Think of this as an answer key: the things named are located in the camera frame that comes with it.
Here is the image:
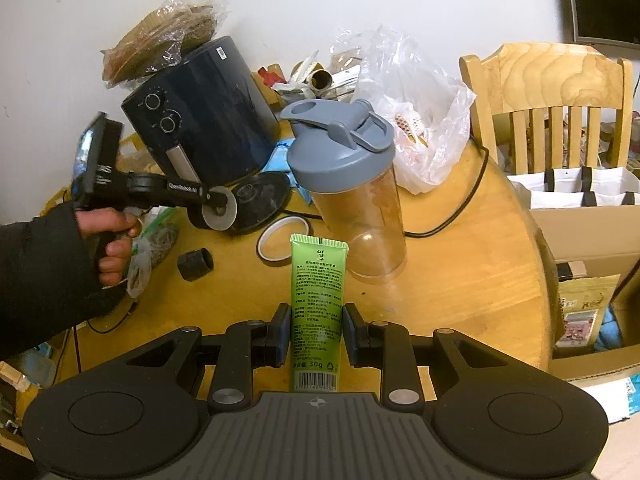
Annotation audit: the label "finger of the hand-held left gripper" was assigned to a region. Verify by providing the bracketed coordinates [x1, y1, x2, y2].
[161, 178, 227, 212]

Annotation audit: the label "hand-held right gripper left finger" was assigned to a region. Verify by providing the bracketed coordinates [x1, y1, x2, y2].
[122, 302, 293, 414]

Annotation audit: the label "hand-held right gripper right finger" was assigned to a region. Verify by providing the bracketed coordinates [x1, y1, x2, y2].
[342, 302, 512, 414]

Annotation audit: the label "green tube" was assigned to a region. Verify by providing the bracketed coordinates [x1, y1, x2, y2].
[288, 233, 350, 394]

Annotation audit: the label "person's left forearm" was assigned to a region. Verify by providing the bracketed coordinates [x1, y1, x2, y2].
[0, 202, 132, 362]

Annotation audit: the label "person's left hand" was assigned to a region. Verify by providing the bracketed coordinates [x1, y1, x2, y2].
[74, 207, 143, 289]

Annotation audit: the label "small black ribbed cylinder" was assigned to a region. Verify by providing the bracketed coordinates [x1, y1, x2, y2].
[177, 247, 215, 281]

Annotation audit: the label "small clear plastic bag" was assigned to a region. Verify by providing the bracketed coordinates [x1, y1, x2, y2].
[124, 209, 182, 299]

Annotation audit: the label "black round disc base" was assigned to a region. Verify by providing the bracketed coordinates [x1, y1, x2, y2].
[227, 172, 292, 235]

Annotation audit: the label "dark blue air fryer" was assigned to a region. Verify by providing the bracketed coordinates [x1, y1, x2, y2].
[120, 35, 281, 189]

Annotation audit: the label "small blue wipes packet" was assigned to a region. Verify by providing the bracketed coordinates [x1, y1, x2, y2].
[264, 139, 302, 175]

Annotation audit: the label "plastic-wrapped paper liners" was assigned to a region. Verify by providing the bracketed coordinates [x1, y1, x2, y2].
[99, 0, 237, 89]

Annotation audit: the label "bowl of assorted packets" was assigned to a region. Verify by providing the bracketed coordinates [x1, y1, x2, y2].
[257, 50, 367, 107]

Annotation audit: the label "clear shaker bottle grey lid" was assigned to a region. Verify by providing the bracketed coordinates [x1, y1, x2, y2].
[279, 98, 407, 284]

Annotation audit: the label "foil roll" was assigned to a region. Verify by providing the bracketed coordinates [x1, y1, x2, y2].
[307, 70, 335, 92]

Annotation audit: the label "large clear plastic bag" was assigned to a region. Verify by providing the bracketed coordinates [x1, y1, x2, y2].
[329, 24, 477, 196]

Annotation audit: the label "brown printed packet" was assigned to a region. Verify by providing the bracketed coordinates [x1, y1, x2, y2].
[554, 274, 622, 349]

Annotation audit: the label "cardboard box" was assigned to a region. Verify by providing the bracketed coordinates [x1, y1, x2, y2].
[529, 204, 640, 382]

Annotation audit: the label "white paper bags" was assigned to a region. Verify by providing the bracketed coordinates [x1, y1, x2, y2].
[509, 165, 640, 210]

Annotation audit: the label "wooden chair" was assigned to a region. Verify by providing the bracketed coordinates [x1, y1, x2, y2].
[458, 42, 636, 175]

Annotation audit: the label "black monitor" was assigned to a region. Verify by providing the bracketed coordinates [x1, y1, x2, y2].
[562, 0, 640, 52]

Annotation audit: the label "amber tape ring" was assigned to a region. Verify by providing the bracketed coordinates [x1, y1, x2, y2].
[257, 216, 312, 265]

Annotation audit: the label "thin black audio cable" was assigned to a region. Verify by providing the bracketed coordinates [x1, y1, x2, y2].
[74, 297, 132, 377]

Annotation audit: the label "black power cable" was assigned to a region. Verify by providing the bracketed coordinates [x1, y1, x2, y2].
[402, 144, 492, 239]

